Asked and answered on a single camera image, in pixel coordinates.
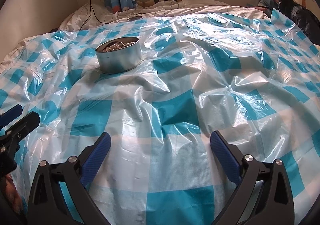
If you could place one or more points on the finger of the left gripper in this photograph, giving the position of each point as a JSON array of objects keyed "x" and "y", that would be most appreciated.
[{"x": 23, "y": 127}]

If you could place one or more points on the black plastic bag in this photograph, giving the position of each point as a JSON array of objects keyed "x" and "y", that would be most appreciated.
[{"x": 302, "y": 17}]

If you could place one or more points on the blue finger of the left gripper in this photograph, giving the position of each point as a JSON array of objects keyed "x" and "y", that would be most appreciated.
[{"x": 10, "y": 115}]

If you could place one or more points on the white quilted bed cover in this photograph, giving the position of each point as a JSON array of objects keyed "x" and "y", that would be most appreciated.
[{"x": 162, "y": 9}]

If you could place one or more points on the blue checkered plastic sheet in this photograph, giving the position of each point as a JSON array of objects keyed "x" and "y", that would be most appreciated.
[{"x": 254, "y": 80}]

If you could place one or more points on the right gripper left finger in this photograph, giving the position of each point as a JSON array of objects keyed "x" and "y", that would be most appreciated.
[{"x": 92, "y": 158}]

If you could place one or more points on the round metal tin lid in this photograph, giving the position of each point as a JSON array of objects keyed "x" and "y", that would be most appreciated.
[{"x": 134, "y": 18}]

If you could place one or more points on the round metal tin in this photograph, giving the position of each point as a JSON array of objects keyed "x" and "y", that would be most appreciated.
[{"x": 119, "y": 55}]

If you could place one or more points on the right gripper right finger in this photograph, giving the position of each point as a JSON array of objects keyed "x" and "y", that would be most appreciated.
[{"x": 229, "y": 156}]

